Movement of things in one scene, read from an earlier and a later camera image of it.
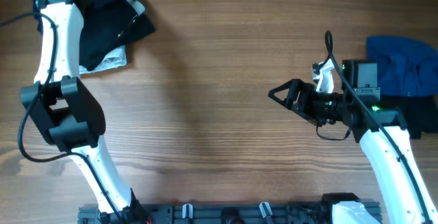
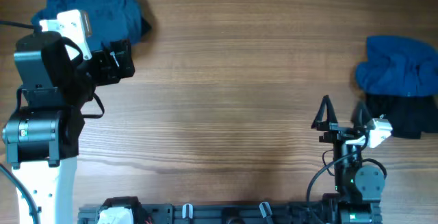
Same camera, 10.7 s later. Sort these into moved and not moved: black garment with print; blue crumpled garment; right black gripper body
Moved: right black gripper body
Not moved: black garment with print; blue crumpled garment
